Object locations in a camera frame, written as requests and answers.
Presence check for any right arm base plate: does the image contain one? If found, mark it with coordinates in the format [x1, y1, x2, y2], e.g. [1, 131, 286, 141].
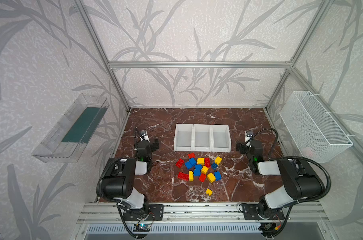
[238, 203, 285, 221]

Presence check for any blue lego lower right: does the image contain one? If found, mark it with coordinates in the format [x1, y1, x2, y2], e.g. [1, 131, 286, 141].
[214, 171, 222, 181]

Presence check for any blue lego stack center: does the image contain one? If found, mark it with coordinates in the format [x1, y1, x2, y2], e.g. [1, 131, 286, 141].
[193, 165, 202, 177]

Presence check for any white bin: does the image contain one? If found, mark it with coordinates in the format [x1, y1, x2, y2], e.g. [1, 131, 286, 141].
[211, 125, 231, 153]
[174, 124, 193, 152]
[193, 125, 211, 152]

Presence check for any blue lego placed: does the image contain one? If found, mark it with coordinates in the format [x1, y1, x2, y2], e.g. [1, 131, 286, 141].
[189, 158, 197, 167]

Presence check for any blue lego left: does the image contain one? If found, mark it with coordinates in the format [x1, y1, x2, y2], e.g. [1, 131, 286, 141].
[185, 162, 192, 170]

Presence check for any clear plastic wall shelf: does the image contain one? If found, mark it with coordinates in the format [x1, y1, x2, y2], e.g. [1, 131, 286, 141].
[32, 94, 110, 163]

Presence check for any aluminium front rail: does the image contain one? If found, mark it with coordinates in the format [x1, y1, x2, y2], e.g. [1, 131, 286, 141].
[77, 202, 329, 224]

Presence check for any right circuit board with wires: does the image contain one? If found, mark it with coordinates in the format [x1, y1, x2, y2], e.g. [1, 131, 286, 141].
[259, 223, 282, 239]

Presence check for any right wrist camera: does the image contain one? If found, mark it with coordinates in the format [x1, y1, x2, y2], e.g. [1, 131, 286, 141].
[244, 130, 253, 142]

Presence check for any green circuit board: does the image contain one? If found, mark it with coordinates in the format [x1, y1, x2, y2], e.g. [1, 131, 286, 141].
[133, 224, 152, 232]

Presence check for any middle white bin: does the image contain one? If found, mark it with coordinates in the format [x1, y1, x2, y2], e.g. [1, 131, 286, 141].
[193, 125, 211, 152]

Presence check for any pink object in basket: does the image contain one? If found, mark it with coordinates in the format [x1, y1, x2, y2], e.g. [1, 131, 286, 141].
[300, 147, 316, 159]

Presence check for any small blue lego right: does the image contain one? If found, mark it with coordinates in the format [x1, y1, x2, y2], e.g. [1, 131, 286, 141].
[211, 163, 218, 171]

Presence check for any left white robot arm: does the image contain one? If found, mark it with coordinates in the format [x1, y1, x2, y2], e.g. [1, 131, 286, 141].
[96, 139, 160, 215]

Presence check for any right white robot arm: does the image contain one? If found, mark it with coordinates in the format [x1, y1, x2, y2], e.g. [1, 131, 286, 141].
[236, 140, 331, 220]

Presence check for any yellow lego front alone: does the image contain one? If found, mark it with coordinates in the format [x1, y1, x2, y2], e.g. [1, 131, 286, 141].
[206, 189, 213, 196]

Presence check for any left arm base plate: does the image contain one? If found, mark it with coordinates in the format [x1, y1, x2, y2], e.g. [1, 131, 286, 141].
[123, 204, 164, 221]

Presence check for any right white bin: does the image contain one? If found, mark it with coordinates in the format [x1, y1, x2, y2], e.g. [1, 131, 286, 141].
[211, 125, 231, 153]

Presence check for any left white bin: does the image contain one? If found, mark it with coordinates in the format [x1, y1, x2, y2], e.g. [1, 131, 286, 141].
[174, 124, 193, 152]

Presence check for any white wire mesh basket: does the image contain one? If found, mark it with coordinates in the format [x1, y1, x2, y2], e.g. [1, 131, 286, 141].
[279, 91, 353, 163]

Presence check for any long red lego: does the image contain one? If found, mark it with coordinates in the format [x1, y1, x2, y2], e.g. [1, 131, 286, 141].
[178, 172, 189, 181]

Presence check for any narrow yellow lego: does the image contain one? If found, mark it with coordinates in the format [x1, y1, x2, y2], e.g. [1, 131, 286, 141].
[188, 171, 194, 182]

